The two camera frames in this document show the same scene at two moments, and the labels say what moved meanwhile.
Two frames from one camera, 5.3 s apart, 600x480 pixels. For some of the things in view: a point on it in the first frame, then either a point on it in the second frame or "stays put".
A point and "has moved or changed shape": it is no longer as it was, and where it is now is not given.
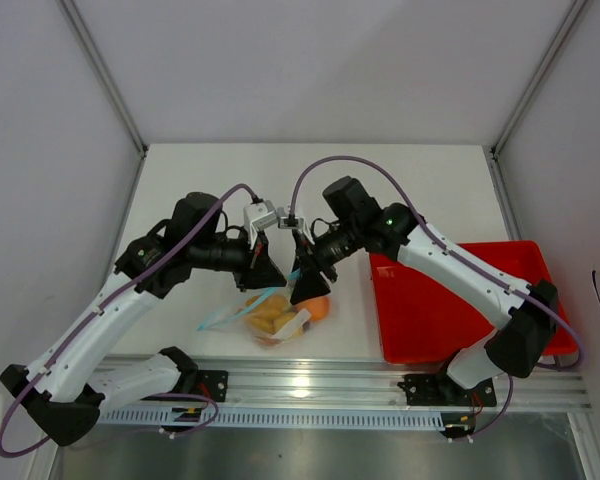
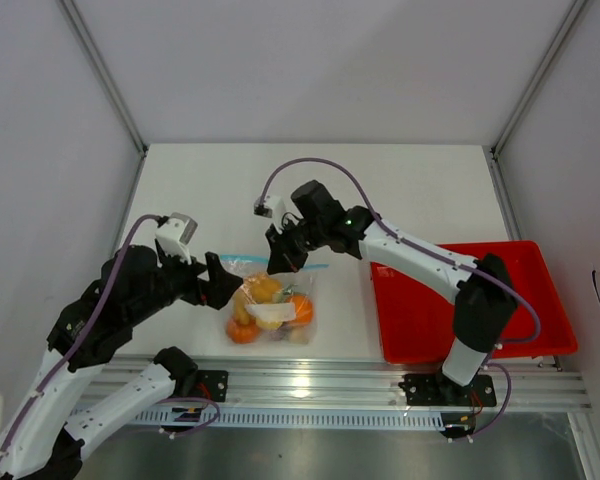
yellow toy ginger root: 275,305 -> 260,290
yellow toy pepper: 264,324 stays put
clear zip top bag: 266,316 has moved or changed shape
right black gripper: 312,283 -> 283,258
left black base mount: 209,383 stays put
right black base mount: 442,389 stays put
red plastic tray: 414,321 stays put
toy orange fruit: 319,308 has moved or changed shape
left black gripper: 263,272 -> 217,290
